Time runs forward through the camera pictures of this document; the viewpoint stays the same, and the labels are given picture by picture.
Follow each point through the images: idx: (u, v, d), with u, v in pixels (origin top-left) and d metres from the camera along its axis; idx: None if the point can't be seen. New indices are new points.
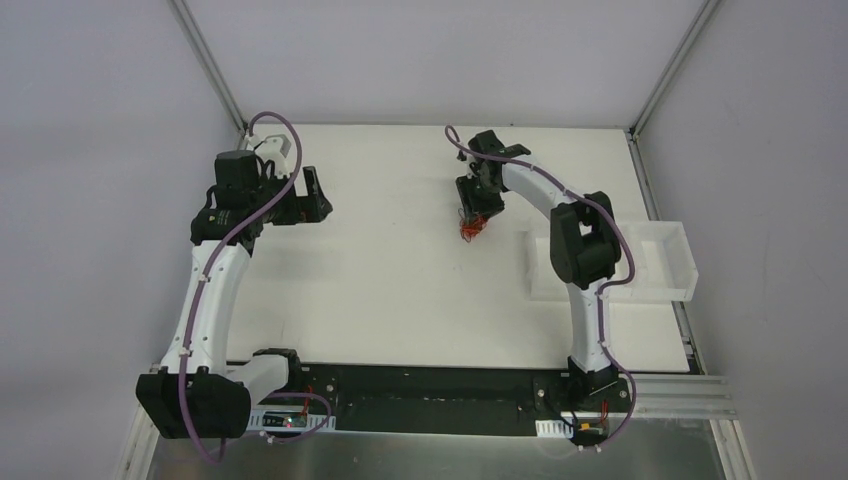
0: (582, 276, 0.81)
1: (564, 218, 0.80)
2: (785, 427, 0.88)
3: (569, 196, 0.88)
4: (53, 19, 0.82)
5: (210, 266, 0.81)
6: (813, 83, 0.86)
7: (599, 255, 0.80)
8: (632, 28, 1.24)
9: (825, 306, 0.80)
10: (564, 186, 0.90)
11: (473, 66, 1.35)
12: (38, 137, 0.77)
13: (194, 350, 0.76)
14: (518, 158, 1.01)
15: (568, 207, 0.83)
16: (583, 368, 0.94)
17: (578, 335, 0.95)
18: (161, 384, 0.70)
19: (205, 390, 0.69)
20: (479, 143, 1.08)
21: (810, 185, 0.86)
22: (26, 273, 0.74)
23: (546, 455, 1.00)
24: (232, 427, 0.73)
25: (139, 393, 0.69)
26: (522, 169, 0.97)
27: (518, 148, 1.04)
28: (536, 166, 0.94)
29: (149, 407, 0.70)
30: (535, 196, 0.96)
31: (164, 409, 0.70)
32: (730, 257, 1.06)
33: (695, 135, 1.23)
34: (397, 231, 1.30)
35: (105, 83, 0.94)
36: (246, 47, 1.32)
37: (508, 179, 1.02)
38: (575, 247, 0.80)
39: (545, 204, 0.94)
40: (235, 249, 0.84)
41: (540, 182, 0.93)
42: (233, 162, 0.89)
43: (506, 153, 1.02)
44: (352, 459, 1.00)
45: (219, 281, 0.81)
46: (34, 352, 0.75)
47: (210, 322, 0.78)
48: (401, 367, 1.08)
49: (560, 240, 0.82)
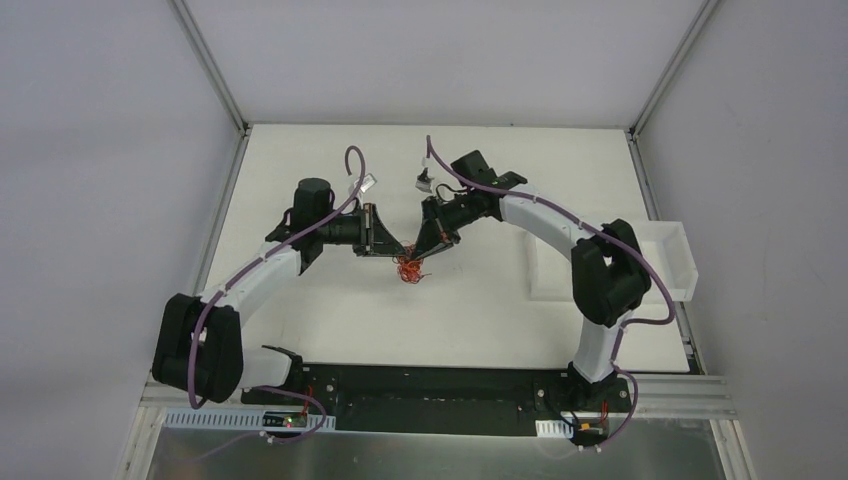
0: (610, 316, 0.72)
1: (588, 259, 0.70)
2: (785, 428, 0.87)
3: (587, 229, 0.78)
4: (55, 22, 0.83)
5: (272, 253, 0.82)
6: (812, 83, 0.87)
7: (627, 290, 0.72)
8: (632, 28, 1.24)
9: (826, 306, 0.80)
10: (578, 218, 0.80)
11: (473, 65, 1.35)
12: (39, 136, 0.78)
13: (229, 294, 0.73)
14: (516, 189, 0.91)
15: (588, 243, 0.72)
16: (588, 378, 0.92)
17: (585, 350, 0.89)
18: (187, 307, 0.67)
19: (224, 327, 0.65)
20: (466, 166, 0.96)
21: (809, 185, 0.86)
22: (26, 270, 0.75)
23: (546, 455, 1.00)
24: (218, 388, 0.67)
25: (171, 300, 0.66)
26: (525, 202, 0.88)
27: (513, 177, 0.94)
28: (539, 197, 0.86)
29: (165, 323, 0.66)
30: (542, 230, 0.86)
31: (176, 330, 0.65)
32: (730, 256, 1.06)
33: (695, 135, 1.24)
34: (398, 230, 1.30)
35: (105, 85, 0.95)
36: (246, 47, 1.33)
37: (510, 213, 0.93)
38: (604, 286, 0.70)
39: (557, 241, 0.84)
40: (294, 254, 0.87)
41: (548, 214, 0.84)
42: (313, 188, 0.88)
43: (500, 185, 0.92)
44: (352, 459, 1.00)
45: (272, 267, 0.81)
46: (34, 350, 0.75)
47: (253, 285, 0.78)
48: (401, 367, 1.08)
49: (583, 280, 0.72)
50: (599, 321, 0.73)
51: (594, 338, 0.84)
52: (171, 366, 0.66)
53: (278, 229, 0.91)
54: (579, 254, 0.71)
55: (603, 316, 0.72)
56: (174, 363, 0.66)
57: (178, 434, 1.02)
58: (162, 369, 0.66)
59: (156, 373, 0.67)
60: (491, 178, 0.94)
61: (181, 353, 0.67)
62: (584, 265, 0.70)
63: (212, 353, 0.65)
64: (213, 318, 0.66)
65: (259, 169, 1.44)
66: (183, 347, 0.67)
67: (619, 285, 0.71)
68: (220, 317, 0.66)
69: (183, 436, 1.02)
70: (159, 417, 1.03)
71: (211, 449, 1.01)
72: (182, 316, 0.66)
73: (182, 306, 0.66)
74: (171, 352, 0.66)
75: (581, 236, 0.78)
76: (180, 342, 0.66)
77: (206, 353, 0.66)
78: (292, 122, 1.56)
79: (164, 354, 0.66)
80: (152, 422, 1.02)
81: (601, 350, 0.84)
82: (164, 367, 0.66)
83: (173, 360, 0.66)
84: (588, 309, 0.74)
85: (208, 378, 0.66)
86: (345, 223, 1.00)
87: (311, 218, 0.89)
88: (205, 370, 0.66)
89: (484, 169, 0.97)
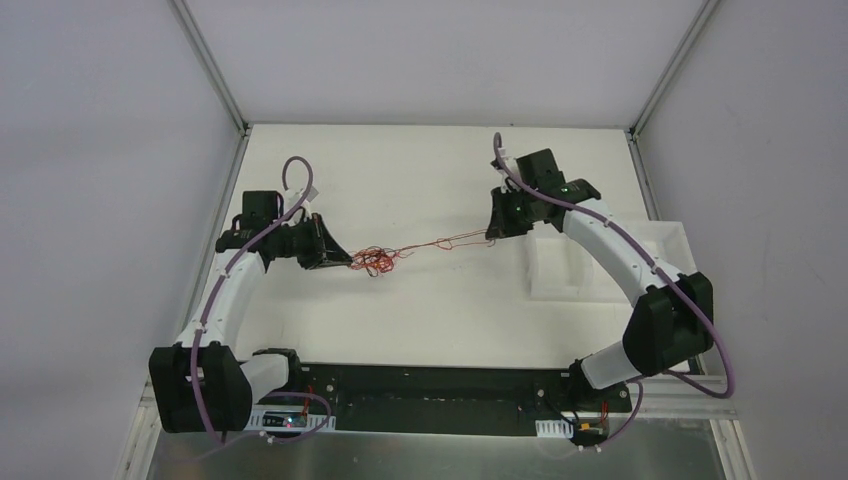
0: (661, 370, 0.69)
1: (655, 311, 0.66)
2: (786, 428, 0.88)
3: (661, 276, 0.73)
4: (55, 21, 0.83)
5: (233, 264, 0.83)
6: (813, 81, 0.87)
7: (683, 350, 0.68)
8: (632, 28, 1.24)
9: (827, 306, 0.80)
10: (654, 260, 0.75)
11: (473, 65, 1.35)
12: (39, 135, 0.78)
13: (209, 328, 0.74)
14: (587, 205, 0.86)
15: (658, 293, 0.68)
16: (595, 383, 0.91)
17: (603, 364, 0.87)
18: (174, 357, 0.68)
19: (216, 364, 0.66)
20: (534, 167, 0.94)
21: (809, 184, 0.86)
22: (26, 268, 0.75)
23: (545, 454, 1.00)
24: (236, 421, 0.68)
25: (152, 356, 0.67)
26: (594, 222, 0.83)
27: (588, 191, 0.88)
28: (612, 222, 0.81)
29: (158, 378, 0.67)
30: (605, 257, 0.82)
31: (172, 381, 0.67)
32: (730, 256, 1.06)
33: (695, 136, 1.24)
34: (398, 231, 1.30)
35: (105, 84, 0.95)
36: (246, 47, 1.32)
37: (572, 228, 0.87)
38: (663, 341, 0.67)
39: (622, 274, 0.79)
40: (254, 257, 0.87)
41: (619, 245, 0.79)
42: (260, 194, 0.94)
43: (570, 197, 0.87)
44: (352, 459, 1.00)
45: (238, 279, 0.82)
46: (34, 349, 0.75)
47: (227, 307, 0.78)
48: (401, 367, 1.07)
49: (642, 331, 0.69)
50: (647, 372, 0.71)
51: (617, 365, 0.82)
52: (180, 413, 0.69)
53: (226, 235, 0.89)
54: (646, 303, 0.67)
55: (653, 369, 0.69)
56: (182, 411, 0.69)
57: (179, 434, 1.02)
58: (173, 419, 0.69)
59: (167, 424, 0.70)
60: (559, 186, 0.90)
61: (186, 400, 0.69)
62: (649, 316, 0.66)
63: (214, 391, 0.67)
64: (202, 359, 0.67)
65: (259, 169, 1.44)
66: (185, 394, 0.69)
67: (678, 341, 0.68)
68: (210, 356, 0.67)
69: (184, 436, 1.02)
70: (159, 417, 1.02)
71: (211, 449, 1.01)
72: (174, 367, 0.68)
73: (169, 358, 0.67)
74: (175, 403, 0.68)
75: (652, 281, 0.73)
76: (180, 390, 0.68)
77: (210, 391, 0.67)
78: (292, 122, 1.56)
79: (168, 406, 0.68)
80: (152, 422, 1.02)
81: (621, 374, 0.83)
82: (175, 417, 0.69)
83: (183, 408, 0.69)
84: (637, 358, 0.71)
85: (220, 414, 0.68)
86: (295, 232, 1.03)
87: (263, 220, 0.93)
88: (218, 408, 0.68)
89: (552, 170, 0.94)
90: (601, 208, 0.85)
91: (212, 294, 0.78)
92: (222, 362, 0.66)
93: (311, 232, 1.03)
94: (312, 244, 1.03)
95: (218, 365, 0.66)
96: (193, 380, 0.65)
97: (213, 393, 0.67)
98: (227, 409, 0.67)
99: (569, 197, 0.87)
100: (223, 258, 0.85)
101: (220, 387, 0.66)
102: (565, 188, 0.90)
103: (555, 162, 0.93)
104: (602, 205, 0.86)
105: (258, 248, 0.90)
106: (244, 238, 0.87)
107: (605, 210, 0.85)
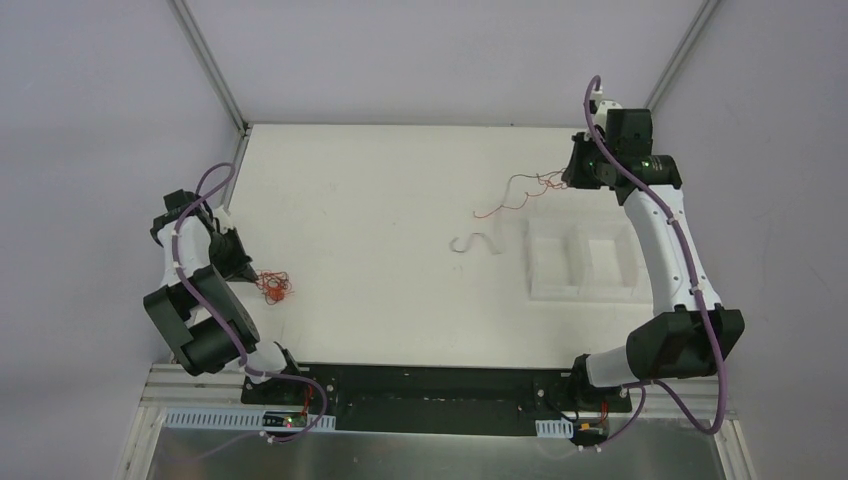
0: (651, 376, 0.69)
1: (672, 335, 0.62)
2: (786, 428, 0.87)
3: (697, 300, 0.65)
4: (55, 21, 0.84)
5: (181, 225, 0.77)
6: (813, 80, 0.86)
7: (684, 369, 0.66)
8: (633, 27, 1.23)
9: (827, 305, 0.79)
10: (698, 281, 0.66)
11: (473, 64, 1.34)
12: (38, 137, 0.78)
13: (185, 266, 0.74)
14: (661, 190, 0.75)
15: (684, 316, 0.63)
16: (593, 380, 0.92)
17: (604, 363, 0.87)
18: (169, 296, 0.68)
19: (212, 277, 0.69)
20: (623, 124, 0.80)
21: (809, 183, 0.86)
22: (27, 268, 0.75)
23: (545, 454, 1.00)
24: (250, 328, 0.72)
25: (147, 303, 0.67)
26: (659, 214, 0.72)
27: (667, 175, 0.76)
28: (674, 223, 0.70)
29: (160, 321, 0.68)
30: (649, 251, 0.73)
31: (176, 319, 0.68)
32: (730, 256, 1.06)
33: (695, 135, 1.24)
34: (398, 231, 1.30)
35: (105, 85, 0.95)
36: (247, 49, 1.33)
37: (633, 207, 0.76)
38: (666, 357, 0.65)
39: (656, 280, 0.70)
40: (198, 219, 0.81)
41: (669, 248, 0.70)
42: (180, 191, 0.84)
43: (650, 177, 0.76)
44: (352, 459, 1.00)
45: (191, 236, 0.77)
46: (34, 348, 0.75)
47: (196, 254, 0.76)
48: (401, 367, 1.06)
49: (651, 341, 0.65)
50: (639, 373, 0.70)
51: (618, 367, 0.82)
52: (196, 352, 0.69)
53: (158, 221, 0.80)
54: (665, 322, 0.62)
55: (645, 373, 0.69)
56: (197, 347, 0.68)
57: (178, 434, 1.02)
58: (193, 360, 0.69)
59: (189, 365, 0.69)
60: (639, 158, 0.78)
61: (196, 334, 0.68)
62: (663, 335, 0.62)
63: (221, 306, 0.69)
64: (197, 284, 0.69)
65: (260, 169, 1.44)
66: (195, 328, 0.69)
67: (681, 363, 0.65)
68: (203, 280, 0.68)
69: (183, 436, 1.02)
70: (159, 417, 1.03)
71: (211, 449, 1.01)
72: (172, 305, 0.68)
73: (163, 298, 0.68)
74: (188, 340, 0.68)
75: (686, 300, 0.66)
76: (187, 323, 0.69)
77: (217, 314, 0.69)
78: (293, 122, 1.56)
79: (182, 344, 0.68)
80: (152, 422, 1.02)
81: (619, 377, 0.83)
82: (194, 356, 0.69)
83: (196, 343, 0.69)
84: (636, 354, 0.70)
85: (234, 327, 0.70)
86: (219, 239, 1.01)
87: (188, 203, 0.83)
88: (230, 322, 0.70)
89: (642, 135, 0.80)
90: (673, 201, 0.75)
91: (175, 251, 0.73)
92: (216, 276, 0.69)
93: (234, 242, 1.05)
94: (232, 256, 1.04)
95: (216, 278, 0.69)
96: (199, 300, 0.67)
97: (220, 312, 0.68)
98: (239, 317, 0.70)
99: (648, 174, 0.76)
100: (165, 235, 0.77)
101: (224, 303, 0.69)
102: (646, 162, 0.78)
103: (650, 127, 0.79)
104: (677, 198, 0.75)
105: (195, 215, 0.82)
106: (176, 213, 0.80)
107: (678, 204, 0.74)
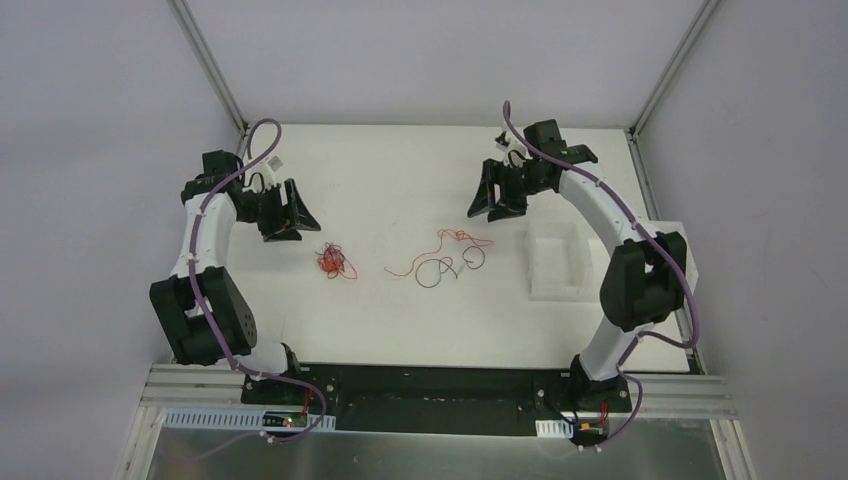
0: (629, 322, 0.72)
1: (627, 262, 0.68)
2: (786, 428, 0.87)
3: (640, 232, 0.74)
4: (54, 22, 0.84)
5: (207, 205, 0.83)
6: (813, 81, 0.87)
7: (656, 300, 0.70)
8: (633, 28, 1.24)
9: (827, 306, 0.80)
10: (634, 217, 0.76)
11: (473, 63, 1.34)
12: (39, 137, 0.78)
13: (200, 258, 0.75)
14: (584, 166, 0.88)
15: (633, 247, 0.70)
16: (591, 366, 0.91)
17: (595, 347, 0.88)
18: (174, 290, 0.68)
19: (217, 283, 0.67)
20: (538, 134, 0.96)
21: (809, 183, 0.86)
22: (27, 268, 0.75)
23: (546, 455, 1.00)
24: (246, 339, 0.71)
25: (152, 293, 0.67)
26: (586, 182, 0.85)
27: (584, 152, 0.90)
28: (602, 181, 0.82)
29: (161, 313, 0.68)
30: (593, 215, 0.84)
31: (177, 311, 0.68)
32: (730, 256, 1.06)
33: (694, 135, 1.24)
34: (398, 230, 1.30)
35: (105, 86, 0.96)
36: (247, 49, 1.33)
37: (567, 188, 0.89)
38: (635, 292, 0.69)
39: (607, 233, 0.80)
40: (225, 199, 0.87)
41: (605, 202, 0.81)
42: (217, 153, 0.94)
43: (569, 158, 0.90)
44: (352, 459, 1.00)
45: (215, 218, 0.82)
46: (34, 348, 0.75)
47: (213, 239, 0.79)
48: (401, 367, 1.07)
49: (616, 281, 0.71)
50: (619, 323, 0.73)
51: (608, 338, 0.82)
52: (192, 345, 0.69)
53: (189, 185, 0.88)
54: (621, 255, 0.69)
55: (622, 320, 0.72)
56: (194, 340, 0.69)
57: (179, 434, 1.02)
58: (187, 351, 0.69)
59: (183, 358, 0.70)
60: (559, 150, 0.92)
61: (194, 331, 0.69)
62: (621, 266, 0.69)
63: (221, 315, 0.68)
64: (202, 285, 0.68)
65: None
66: (193, 322, 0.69)
67: (650, 294, 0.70)
68: (209, 281, 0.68)
69: (185, 435, 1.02)
70: (159, 417, 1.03)
71: (211, 449, 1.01)
72: (175, 298, 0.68)
73: (169, 291, 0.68)
74: (185, 335, 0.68)
75: (631, 236, 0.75)
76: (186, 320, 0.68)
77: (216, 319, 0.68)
78: (293, 122, 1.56)
79: (178, 338, 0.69)
80: (152, 422, 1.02)
81: (609, 351, 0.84)
82: (188, 350, 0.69)
83: (192, 338, 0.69)
84: (614, 309, 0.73)
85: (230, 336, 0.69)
86: (266, 200, 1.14)
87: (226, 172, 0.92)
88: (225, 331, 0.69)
89: (555, 137, 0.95)
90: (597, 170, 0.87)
91: (193, 230, 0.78)
92: (223, 283, 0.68)
93: (275, 198, 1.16)
94: (275, 211, 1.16)
95: (220, 286, 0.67)
96: (199, 307, 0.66)
97: (221, 313, 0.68)
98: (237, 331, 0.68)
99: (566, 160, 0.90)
100: (190, 215, 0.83)
101: (223, 309, 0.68)
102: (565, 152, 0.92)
103: (558, 129, 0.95)
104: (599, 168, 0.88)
105: (227, 192, 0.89)
106: (211, 183, 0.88)
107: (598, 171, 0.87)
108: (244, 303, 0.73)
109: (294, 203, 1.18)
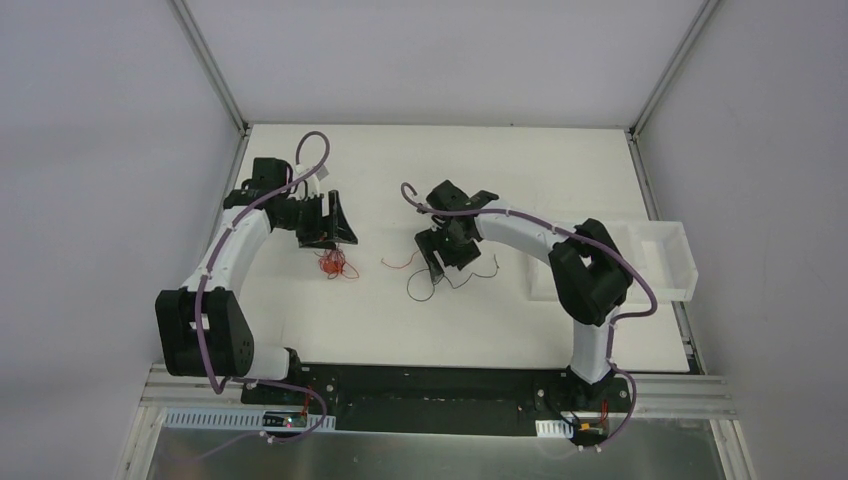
0: (598, 315, 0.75)
1: (565, 262, 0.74)
2: (785, 429, 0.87)
3: (561, 233, 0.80)
4: (53, 25, 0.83)
5: (239, 219, 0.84)
6: (813, 82, 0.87)
7: (610, 285, 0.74)
8: (633, 28, 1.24)
9: (826, 306, 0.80)
10: (550, 224, 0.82)
11: (473, 63, 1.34)
12: (39, 138, 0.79)
13: (214, 275, 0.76)
14: (488, 206, 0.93)
15: (564, 247, 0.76)
16: (580, 371, 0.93)
17: (580, 349, 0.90)
18: (179, 300, 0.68)
19: (219, 308, 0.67)
20: (440, 198, 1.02)
21: (808, 184, 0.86)
22: (26, 268, 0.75)
23: (545, 454, 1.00)
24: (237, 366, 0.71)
25: (157, 301, 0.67)
26: (498, 216, 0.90)
27: (484, 195, 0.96)
28: (510, 210, 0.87)
29: (161, 321, 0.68)
30: (520, 240, 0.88)
31: (176, 323, 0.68)
32: (731, 255, 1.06)
33: (694, 135, 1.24)
34: (397, 230, 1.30)
35: (105, 86, 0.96)
36: (246, 48, 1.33)
37: (488, 229, 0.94)
38: (586, 286, 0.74)
39: (537, 249, 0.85)
40: (261, 215, 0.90)
41: (522, 225, 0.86)
42: (271, 159, 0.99)
43: (472, 205, 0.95)
44: (352, 459, 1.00)
45: (244, 234, 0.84)
46: (35, 349, 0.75)
47: (234, 257, 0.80)
48: (401, 367, 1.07)
49: (564, 283, 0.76)
50: (588, 320, 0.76)
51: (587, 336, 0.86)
52: (184, 359, 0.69)
53: (233, 192, 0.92)
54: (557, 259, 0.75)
55: (590, 315, 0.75)
56: (186, 353, 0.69)
57: (179, 434, 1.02)
58: (177, 363, 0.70)
59: (172, 367, 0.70)
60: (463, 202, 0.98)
61: (189, 344, 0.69)
62: (562, 269, 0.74)
63: (218, 337, 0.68)
64: (207, 304, 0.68)
65: None
66: (190, 337, 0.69)
67: (602, 282, 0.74)
68: (215, 301, 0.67)
69: (184, 435, 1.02)
70: (159, 417, 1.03)
71: (211, 449, 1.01)
72: (176, 312, 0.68)
73: (173, 302, 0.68)
74: (180, 346, 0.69)
75: (556, 240, 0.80)
76: (183, 333, 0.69)
77: (213, 339, 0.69)
78: (293, 122, 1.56)
79: (172, 348, 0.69)
80: (152, 422, 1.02)
81: (594, 349, 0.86)
82: (179, 362, 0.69)
83: (184, 352, 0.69)
84: (578, 309, 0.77)
85: (223, 359, 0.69)
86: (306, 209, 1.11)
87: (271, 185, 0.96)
88: (219, 354, 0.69)
89: (457, 195, 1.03)
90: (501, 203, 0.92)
91: (218, 246, 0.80)
92: (225, 310, 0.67)
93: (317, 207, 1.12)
94: (314, 220, 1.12)
95: (223, 310, 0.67)
96: (197, 327, 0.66)
97: (216, 336, 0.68)
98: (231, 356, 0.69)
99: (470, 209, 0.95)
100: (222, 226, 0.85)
101: (219, 332, 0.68)
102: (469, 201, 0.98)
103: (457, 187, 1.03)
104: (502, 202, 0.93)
105: (265, 207, 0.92)
106: (253, 195, 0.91)
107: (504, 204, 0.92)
108: (243, 326, 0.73)
109: (337, 214, 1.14)
